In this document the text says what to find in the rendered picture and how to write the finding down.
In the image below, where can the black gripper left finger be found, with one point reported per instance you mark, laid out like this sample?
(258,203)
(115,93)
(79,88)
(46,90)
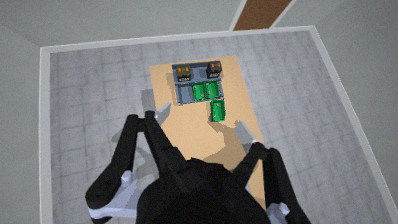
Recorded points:
(115,192)

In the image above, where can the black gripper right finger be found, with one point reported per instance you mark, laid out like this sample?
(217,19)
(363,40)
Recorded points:
(282,206)

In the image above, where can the dark blue metal shelf rack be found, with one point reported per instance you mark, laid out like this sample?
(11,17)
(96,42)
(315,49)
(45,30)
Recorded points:
(184,91)

